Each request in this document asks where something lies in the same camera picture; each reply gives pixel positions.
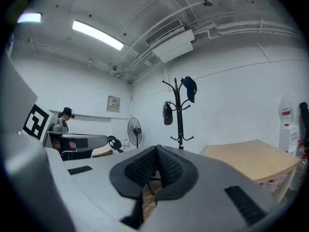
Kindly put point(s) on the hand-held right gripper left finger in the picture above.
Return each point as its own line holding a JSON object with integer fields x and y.
{"x": 96, "y": 178}

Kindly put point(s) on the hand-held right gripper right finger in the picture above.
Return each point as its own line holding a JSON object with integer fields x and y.
{"x": 205, "y": 178}

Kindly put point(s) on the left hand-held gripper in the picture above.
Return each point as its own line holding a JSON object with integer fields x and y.
{"x": 36, "y": 120}

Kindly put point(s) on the black tripod stand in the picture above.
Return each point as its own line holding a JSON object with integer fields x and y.
{"x": 179, "y": 120}

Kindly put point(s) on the black object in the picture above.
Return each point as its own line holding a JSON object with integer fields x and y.
{"x": 168, "y": 116}

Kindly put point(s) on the round beige table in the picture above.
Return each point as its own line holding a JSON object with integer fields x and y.
{"x": 101, "y": 151}

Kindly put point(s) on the black office chair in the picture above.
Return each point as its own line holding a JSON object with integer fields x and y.
{"x": 116, "y": 142}

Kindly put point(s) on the black standing fan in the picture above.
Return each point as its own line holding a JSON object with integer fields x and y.
{"x": 134, "y": 129}

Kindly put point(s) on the light wooden rectangular table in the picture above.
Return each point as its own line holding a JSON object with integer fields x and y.
{"x": 251, "y": 158}

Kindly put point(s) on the navy baseball cap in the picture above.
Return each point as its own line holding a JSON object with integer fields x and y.
{"x": 190, "y": 88}

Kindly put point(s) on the white water dispenser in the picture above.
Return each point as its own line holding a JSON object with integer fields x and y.
{"x": 288, "y": 136}

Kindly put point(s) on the long ceiling light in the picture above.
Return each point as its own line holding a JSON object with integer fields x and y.
{"x": 96, "y": 34}

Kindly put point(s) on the white air conditioner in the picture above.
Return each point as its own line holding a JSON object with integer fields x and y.
{"x": 173, "y": 45}

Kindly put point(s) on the short ceiling light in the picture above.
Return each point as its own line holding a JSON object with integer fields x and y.
{"x": 29, "y": 18}

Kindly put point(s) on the grey electrical wall panel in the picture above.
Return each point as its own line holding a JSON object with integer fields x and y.
{"x": 113, "y": 103}

